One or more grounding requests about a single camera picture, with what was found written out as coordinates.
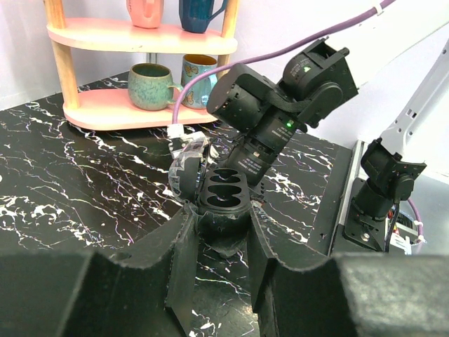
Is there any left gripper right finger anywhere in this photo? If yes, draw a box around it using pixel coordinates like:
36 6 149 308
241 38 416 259
247 206 358 336

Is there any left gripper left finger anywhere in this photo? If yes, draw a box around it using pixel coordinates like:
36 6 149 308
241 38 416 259
62 206 199 336

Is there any black earbud charging case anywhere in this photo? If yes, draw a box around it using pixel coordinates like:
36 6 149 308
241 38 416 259
168 136 251 258

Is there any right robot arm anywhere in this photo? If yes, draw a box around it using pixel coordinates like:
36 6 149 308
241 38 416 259
207 1 448 255

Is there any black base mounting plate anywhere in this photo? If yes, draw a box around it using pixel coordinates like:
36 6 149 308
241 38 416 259
307 140 390 257

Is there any pink three-tier shelf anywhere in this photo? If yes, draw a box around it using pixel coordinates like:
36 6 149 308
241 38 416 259
44 1 239 137

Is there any light blue ceramic mug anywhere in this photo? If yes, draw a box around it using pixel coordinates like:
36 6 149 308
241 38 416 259
180 53 218 110

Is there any green ceramic mug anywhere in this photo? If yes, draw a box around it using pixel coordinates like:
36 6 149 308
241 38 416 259
128 63 183 111

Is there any pink mug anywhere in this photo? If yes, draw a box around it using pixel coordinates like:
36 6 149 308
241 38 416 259
126 0 164 29

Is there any dark blue mug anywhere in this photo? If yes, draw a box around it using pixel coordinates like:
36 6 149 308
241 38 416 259
179 0 228 34

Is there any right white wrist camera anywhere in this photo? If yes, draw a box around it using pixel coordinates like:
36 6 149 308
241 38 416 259
167 124 209 159

